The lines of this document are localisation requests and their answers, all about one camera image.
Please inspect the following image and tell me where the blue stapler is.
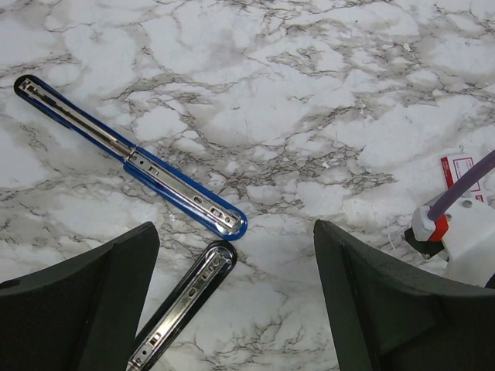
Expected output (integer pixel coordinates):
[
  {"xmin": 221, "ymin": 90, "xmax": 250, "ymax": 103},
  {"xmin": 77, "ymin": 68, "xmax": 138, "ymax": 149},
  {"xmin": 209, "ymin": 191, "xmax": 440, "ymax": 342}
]
[{"xmin": 14, "ymin": 74, "xmax": 248, "ymax": 240}]

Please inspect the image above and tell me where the red white staple box sleeve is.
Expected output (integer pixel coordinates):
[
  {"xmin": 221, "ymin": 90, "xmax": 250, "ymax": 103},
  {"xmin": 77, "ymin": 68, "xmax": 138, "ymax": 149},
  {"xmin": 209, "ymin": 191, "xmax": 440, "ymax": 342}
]
[{"xmin": 433, "ymin": 151, "xmax": 494, "ymax": 213}]

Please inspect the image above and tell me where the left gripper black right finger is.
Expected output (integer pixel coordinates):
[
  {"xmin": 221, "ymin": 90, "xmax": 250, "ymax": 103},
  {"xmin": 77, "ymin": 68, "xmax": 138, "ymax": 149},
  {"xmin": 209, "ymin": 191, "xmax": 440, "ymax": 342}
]
[{"xmin": 313, "ymin": 220, "xmax": 494, "ymax": 370}]

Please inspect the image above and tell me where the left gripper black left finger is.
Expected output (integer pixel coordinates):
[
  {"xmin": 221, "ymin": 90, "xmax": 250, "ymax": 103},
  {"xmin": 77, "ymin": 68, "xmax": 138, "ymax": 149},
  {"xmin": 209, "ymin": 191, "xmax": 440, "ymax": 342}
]
[{"xmin": 1, "ymin": 222, "xmax": 159, "ymax": 370}]

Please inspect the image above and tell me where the black stapler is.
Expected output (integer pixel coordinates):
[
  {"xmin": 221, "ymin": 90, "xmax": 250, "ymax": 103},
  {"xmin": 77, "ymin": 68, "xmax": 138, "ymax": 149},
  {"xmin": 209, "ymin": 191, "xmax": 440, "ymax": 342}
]
[{"xmin": 127, "ymin": 240, "xmax": 237, "ymax": 370}]

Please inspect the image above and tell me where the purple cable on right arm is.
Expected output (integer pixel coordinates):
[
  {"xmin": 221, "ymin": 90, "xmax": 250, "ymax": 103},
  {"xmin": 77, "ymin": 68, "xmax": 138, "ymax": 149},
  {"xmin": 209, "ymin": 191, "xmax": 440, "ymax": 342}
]
[{"xmin": 428, "ymin": 148, "xmax": 495, "ymax": 221}]

